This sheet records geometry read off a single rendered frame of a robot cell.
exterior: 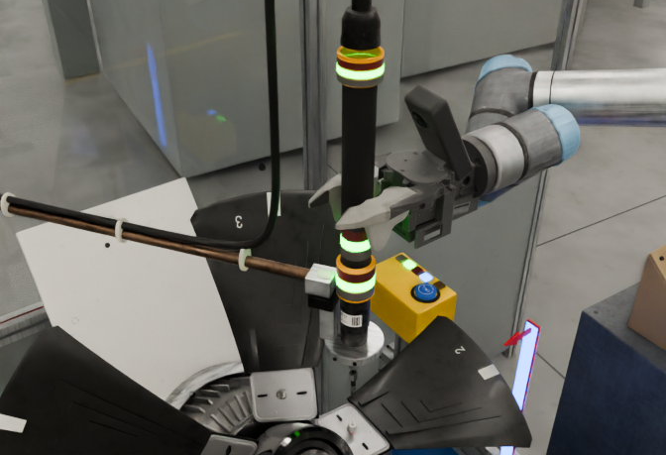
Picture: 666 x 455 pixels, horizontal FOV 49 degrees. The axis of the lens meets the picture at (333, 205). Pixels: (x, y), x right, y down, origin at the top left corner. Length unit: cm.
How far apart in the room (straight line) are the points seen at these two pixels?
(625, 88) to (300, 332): 52
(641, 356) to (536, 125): 68
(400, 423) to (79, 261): 51
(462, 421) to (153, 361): 45
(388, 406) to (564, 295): 219
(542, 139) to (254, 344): 44
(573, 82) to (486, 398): 45
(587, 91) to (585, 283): 228
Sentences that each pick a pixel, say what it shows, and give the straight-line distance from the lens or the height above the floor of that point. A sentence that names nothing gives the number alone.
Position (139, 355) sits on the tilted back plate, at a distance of 112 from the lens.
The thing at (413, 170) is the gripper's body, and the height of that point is 156.
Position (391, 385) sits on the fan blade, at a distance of 105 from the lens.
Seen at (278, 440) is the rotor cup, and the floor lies 126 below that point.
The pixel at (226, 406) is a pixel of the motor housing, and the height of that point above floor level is 119.
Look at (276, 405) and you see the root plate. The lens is 96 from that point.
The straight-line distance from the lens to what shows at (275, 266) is 84.
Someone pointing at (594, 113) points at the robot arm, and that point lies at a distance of 102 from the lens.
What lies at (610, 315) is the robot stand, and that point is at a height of 100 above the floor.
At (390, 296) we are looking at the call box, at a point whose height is 106.
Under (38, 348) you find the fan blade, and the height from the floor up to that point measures 142.
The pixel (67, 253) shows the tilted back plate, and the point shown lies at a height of 132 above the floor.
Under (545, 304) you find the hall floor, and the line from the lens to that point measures 309.
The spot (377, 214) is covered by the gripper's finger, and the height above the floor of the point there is 155.
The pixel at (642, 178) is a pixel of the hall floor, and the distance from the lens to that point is 409.
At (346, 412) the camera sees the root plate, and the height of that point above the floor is 119.
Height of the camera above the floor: 196
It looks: 33 degrees down
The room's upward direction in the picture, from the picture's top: straight up
